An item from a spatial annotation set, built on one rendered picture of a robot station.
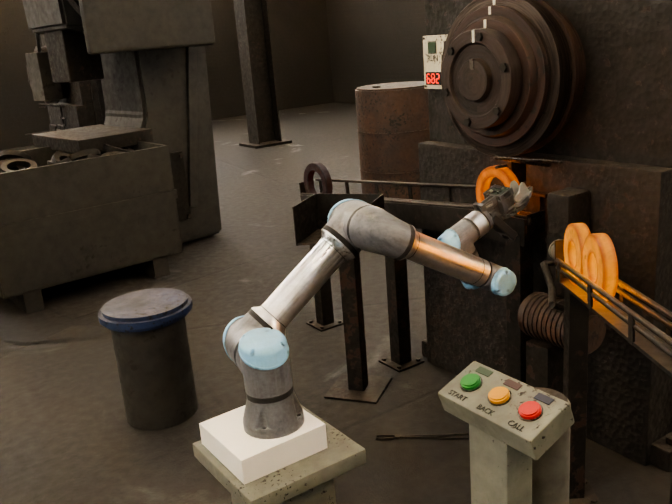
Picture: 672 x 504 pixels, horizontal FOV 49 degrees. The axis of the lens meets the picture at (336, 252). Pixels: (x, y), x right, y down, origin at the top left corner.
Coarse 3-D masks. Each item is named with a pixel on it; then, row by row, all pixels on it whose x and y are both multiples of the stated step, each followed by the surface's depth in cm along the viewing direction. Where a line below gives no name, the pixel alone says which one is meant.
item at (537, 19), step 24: (480, 0) 212; (504, 0) 204; (528, 0) 202; (456, 24) 222; (552, 24) 197; (552, 48) 195; (552, 72) 196; (552, 96) 198; (456, 120) 231; (552, 120) 201; (480, 144) 225; (528, 144) 209
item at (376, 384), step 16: (304, 208) 257; (320, 208) 267; (304, 224) 258; (320, 224) 269; (304, 240) 256; (352, 272) 256; (352, 288) 258; (352, 304) 260; (352, 320) 262; (352, 336) 264; (352, 352) 266; (352, 368) 268; (336, 384) 276; (352, 384) 270; (368, 384) 274; (384, 384) 273; (352, 400) 263; (368, 400) 262
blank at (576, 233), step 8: (576, 224) 179; (584, 224) 179; (568, 232) 183; (576, 232) 177; (584, 232) 176; (568, 240) 184; (576, 240) 177; (584, 240) 175; (568, 248) 185; (576, 248) 177; (568, 256) 185; (576, 256) 178; (568, 264) 185; (576, 264) 178
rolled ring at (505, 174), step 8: (488, 168) 227; (504, 168) 223; (480, 176) 232; (488, 176) 228; (496, 176) 225; (504, 176) 222; (512, 176) 221; (480, 184) 232; (488, 184) 233; (504, 184) 222; (480, 192) 233; (480, 200) 234
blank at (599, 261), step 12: (588, 240) 168; (600, 240) 162; (588, 252) 168; (600, 252) 160; (612, 252) 159; (588, 264) 170; (600, 264) 160; (612, 264) 159; (588, 276) 170; (600, 276) 161; (612, 276) 159; (612, 288) 160
